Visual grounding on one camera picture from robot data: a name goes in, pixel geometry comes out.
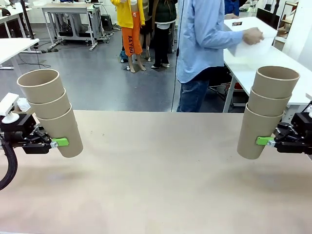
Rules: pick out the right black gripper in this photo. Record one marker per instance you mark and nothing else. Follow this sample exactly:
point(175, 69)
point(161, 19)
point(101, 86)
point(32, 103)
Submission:
point(306, 131)

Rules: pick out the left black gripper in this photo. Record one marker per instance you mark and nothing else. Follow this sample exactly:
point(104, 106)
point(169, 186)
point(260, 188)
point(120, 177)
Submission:
point(17, 131)

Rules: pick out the tall beige paper cup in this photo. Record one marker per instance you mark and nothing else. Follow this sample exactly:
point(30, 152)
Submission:
point(256, 129)
point(51, 108)
point(274, 84)
point(62, 131)
point(268, 106)
point(40, 85)

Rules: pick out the white plastic basket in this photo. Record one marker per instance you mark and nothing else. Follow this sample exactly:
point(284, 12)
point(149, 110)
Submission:
point(253, 52)

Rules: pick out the person's right forearm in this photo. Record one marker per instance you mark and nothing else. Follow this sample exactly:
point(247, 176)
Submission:
point(226, 39)

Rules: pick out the person's right hand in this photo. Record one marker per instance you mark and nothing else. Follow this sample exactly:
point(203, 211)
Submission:
point(253, 36)

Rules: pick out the white crumpled tissue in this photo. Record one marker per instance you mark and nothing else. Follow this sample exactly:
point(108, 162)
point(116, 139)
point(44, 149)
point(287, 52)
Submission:
point(22, 105)

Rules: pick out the large white side table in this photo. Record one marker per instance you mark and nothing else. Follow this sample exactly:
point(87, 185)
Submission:
point(282, 57)

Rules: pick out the black floor power strip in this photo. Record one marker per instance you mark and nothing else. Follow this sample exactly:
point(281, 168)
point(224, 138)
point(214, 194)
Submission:
point(50, 50)

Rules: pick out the small white table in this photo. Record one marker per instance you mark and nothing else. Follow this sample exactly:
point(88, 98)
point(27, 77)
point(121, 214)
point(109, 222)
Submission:
point(14, 47)

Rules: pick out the person in light blue shirt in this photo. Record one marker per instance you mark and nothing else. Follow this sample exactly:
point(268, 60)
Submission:
point(195, 48)

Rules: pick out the equipment under grey desk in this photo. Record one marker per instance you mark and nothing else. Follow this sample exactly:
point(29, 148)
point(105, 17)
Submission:
point(69, 25)

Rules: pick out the shelf with wooden items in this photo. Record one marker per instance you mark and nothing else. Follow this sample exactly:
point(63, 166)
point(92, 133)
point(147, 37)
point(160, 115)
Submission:
point(284, 24)

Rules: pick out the black monitor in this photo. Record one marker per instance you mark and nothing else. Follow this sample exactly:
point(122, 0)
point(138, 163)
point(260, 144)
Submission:
point(268, 19)

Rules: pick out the black vertical pole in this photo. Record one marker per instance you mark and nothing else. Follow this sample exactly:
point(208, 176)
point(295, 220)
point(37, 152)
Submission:
point(26, 19)

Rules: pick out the black computer tower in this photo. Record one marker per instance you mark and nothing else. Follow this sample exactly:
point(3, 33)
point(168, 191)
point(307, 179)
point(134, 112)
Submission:
point(106, 22)

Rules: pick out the white background desk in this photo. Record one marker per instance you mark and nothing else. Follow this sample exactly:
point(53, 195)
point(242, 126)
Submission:
point(9, 17)

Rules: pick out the blue jacket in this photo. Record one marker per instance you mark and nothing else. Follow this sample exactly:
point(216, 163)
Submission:
point(231, 7)

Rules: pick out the mannequin in dark skirt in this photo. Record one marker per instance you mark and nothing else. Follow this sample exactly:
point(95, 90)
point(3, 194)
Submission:
point(146, 29)

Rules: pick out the mannequin yellow jacket orange pants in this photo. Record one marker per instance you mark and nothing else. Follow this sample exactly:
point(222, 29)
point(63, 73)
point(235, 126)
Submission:
point(126, 14)

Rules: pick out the mannequin in dark coat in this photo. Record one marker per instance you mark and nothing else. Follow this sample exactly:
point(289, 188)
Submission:
point(163, 12)

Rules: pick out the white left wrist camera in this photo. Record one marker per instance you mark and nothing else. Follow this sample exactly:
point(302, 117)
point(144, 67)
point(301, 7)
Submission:
point(8, 103)

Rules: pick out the grey metal-frame desk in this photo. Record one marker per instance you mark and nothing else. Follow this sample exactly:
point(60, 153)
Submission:
point(65, 8)

